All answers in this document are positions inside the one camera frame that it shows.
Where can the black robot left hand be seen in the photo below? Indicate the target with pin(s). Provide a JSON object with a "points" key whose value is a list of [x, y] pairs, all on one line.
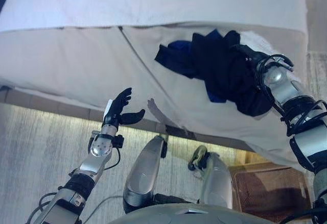
{"points": [[115, 109]]}

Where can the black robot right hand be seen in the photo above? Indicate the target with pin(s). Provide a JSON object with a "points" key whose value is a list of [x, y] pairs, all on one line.
{"points": [[249, 58]]}

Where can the white garment with blue tag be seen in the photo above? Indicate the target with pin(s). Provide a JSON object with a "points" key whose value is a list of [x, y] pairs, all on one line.
{"points": [[258, 41]]}

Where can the black garment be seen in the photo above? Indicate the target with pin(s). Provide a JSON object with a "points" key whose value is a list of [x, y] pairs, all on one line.
{"points": [[219, 65]]}

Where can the dark blue garment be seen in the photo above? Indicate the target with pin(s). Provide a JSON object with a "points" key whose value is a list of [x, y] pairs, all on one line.
{"points": [[178, 45]]}

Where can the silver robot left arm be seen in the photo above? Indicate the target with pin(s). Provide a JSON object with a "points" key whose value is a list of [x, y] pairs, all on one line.
{"points": [[94, 162]]}

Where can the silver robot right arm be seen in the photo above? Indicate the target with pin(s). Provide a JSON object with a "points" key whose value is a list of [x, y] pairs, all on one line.
{"points": [[286, 88]]}

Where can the large bed, beige cover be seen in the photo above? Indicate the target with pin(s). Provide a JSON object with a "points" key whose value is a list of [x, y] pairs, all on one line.
{"points": [[76, 60]]}

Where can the brown wicker basket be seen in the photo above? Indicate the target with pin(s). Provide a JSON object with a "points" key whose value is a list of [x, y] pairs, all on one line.
{"points": [[270, 190]]}

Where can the silver robot left leg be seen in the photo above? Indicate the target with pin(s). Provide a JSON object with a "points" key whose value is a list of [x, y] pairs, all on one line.
{"points": [[144, 170]]}

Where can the grey striped area rug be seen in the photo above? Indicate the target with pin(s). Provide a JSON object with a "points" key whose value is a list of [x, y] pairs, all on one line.
{"points": [[38, 145]]}

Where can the grey robot torso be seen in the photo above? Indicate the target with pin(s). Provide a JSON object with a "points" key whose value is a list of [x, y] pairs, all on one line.
{"points": [[191, 216]]}

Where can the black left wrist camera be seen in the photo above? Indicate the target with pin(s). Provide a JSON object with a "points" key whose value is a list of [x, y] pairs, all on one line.
{"points": [[119, 141]]}

